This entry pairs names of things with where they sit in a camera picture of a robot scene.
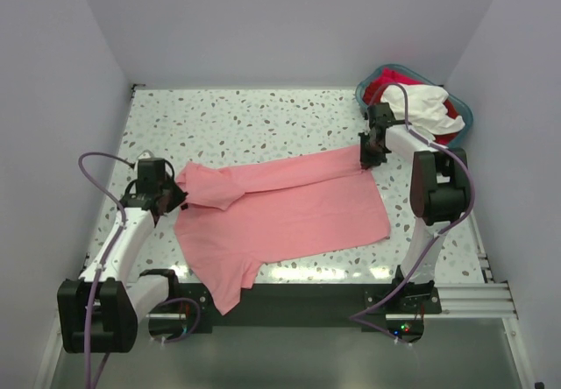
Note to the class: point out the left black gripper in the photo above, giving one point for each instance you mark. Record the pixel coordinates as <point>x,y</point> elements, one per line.
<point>178,197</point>

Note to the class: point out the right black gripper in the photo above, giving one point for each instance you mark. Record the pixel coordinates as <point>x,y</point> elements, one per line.
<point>366,160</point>

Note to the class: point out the pink t shirt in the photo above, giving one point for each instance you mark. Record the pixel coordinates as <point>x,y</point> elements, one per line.
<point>241,217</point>

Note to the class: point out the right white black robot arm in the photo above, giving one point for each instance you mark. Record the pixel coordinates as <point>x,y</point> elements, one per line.
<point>440,191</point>

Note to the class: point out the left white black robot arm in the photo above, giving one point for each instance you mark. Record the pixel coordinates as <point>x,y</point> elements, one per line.
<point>101,310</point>

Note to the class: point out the red t shirt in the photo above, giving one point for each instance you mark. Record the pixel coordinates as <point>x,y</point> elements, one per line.
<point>387,77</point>

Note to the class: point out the white t shirt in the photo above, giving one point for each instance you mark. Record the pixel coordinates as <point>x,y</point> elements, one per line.
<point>426,110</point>

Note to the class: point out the teal plastic basket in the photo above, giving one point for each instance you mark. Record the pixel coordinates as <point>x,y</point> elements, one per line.
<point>463,108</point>

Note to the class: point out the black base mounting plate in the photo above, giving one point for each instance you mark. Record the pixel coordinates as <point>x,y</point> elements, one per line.
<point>303,306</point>

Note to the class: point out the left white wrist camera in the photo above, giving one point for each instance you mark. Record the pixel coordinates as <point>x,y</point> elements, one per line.
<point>145,155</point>

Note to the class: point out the aluminium frame rail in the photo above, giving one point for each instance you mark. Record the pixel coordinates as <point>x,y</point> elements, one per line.
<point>485,301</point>

